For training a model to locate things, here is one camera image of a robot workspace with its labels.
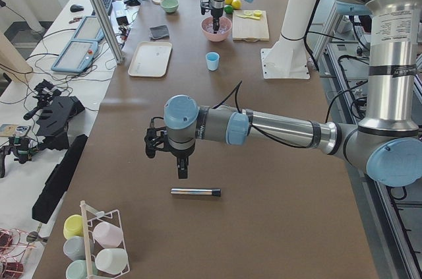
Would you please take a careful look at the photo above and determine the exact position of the black computer mouse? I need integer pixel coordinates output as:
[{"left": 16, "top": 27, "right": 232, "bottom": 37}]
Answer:
[{"left": 70, "top": 4, "right": 84, "bottom": 13}]

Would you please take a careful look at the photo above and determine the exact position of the wooden cutting board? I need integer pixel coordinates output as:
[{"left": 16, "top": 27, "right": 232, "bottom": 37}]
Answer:
[{"left": 232, "top": 10, "right": 270, "bottom": 42}]

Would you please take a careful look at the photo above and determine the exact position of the blue teach pendant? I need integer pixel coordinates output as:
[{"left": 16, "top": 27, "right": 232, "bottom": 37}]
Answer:
[
  {"left": 51, "top": 39, "right": 98, "bottom": 73},
  {"left": 73, "top": 16, "right": 104, "bottom": 42}
]

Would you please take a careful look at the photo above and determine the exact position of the pink cup in rack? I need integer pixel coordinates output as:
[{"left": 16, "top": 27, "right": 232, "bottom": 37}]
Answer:
[{"left": 93, "top": 222, "right": 123, "bottom": 249}]

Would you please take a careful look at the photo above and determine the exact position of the steel muddler black tip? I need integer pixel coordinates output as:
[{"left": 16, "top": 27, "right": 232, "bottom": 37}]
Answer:
[{"left": 170, "top": 188, "right": 222, "bottom": 197}]

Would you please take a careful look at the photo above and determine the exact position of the white cup in rack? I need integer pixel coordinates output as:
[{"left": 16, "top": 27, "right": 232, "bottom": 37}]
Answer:
[{"left": 95, "top": 248, "right": 128, "bottom": 275}]

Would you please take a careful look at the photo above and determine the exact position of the yellow lemon left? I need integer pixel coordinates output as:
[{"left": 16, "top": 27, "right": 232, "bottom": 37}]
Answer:
[{"left": 231, "top": 0, "right": 242, "bottom": 10}]

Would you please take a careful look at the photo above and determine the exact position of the light blue plastic cup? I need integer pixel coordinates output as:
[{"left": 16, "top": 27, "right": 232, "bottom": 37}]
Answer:
[{"left": 205, "top": 51, "right": 220, "bottom": 71}]

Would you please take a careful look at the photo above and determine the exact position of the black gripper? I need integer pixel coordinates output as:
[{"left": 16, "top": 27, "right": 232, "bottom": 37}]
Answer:
[
  {"left": 200, "top": 0, "right": 224, "bottom": 33},
  {"left": 144, "top": 117, "right": 195, "bottom": 179}
]

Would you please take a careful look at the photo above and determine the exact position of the yellow plastic knife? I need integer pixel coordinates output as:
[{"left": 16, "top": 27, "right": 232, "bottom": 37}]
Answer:
[{"left": 236, "top": 14, "right": 261, "bottom": 20}]

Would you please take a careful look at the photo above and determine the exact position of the yellow cup in rack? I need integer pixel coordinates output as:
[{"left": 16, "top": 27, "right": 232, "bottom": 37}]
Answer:
[{"left": 63, "top": 214, "right": 84, "bottom": 239}]

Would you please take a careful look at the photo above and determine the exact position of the green lime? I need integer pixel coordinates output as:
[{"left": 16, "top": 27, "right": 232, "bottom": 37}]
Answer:
[{"left": 224, "top": 5, "right": 233, "bottom": 14}]

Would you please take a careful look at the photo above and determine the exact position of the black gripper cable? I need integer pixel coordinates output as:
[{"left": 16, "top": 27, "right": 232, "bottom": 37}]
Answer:
[{"left": 210, "top": 80, "right": 317, "bottom": 150}]

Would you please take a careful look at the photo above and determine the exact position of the grey folded cloth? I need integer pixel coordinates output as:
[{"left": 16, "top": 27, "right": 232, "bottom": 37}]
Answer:
[{"left": 150, "top": 25, "right": 169, "bottom": 40}]

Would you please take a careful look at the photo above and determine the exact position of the clear ice cubes pile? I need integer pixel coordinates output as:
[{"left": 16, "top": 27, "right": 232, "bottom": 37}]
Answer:
[{"left": 201, "top": 17, "right": 232, "bottom": 34}]

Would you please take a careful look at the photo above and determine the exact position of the light green bowl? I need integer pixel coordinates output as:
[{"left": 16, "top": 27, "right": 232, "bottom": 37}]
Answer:
[{"left": 160, "top": 0, "right": 179, "bottom": 14}]

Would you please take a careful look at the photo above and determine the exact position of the grey cup in rack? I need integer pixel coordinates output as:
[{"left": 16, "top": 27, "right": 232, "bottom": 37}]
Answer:
[{"left": 63, "top": 236, "right": 86, "bottom": 261}]

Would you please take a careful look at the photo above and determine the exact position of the pink bowl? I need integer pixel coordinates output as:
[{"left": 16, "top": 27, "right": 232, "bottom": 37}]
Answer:
[{"left": 201, "top": 26, "right": 232, "bottom": 42}]

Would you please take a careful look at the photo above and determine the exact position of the cream rabbit tray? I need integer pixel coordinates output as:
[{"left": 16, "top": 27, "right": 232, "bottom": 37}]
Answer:
[{"left": 128, "top": 42, "right": 172, "bottom": 78}]

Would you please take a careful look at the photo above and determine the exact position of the green cup in rack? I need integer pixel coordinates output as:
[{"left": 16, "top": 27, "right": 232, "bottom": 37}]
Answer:
[{"left": 65, "top": 260, "right": 88, "bottom": 279}]

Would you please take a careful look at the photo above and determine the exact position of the white wire rack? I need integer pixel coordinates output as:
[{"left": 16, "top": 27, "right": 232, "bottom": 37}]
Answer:
[{"left": 80, "top": 201, "right": 131, "bottom": 278}]

